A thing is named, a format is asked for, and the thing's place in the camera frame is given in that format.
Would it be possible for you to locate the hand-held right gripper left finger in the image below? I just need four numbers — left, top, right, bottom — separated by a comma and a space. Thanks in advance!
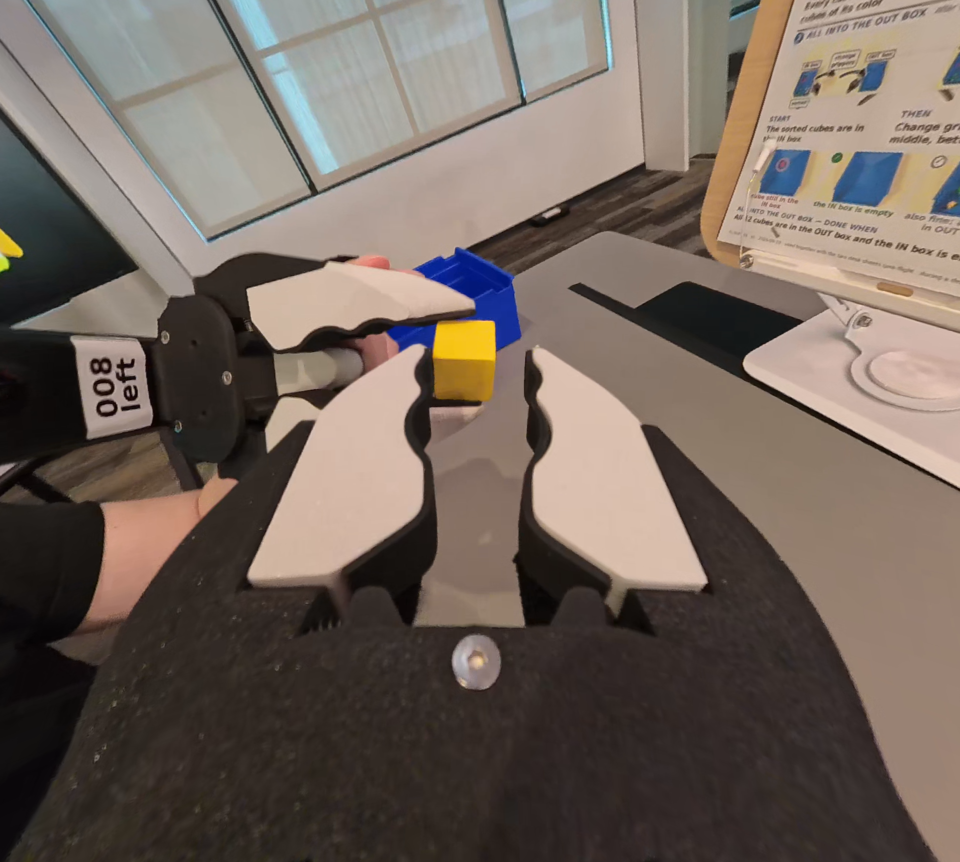
246, 345, 438, 627

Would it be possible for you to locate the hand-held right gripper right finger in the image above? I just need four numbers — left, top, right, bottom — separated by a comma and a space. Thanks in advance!
517, 347, 710, 627

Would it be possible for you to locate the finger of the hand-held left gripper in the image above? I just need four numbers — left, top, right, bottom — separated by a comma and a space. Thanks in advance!
246, 261, 478, 353
264, 393, 483, 443

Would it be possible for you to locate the yellow wooden cube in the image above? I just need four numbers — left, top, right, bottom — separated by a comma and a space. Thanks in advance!
432, 320, 498, 403

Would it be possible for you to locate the blue plastic bin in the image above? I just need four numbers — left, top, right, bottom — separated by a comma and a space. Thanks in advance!
386, 247, 522, 353

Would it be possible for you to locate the person's left hand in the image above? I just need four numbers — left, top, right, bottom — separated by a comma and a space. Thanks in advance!
351, 253, 423, 376

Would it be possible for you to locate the black desk inlay plate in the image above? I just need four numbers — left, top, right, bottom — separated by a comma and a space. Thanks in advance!
567, 281, 805, 372

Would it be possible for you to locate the dark panel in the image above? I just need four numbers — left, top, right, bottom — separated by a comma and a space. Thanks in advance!
0, 112, 141, 329

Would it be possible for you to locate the large grid window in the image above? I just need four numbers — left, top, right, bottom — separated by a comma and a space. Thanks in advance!
0, 0, 612, 241

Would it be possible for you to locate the white stand base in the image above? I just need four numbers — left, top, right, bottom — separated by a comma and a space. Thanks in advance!
742, 292, 960, 490

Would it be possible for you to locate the printed instruction sheet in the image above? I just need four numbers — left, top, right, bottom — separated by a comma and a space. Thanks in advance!
716, 0, 960, 299

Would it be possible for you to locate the white pin on wire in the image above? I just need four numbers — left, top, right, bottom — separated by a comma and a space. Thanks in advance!
738, 137, 783, 271

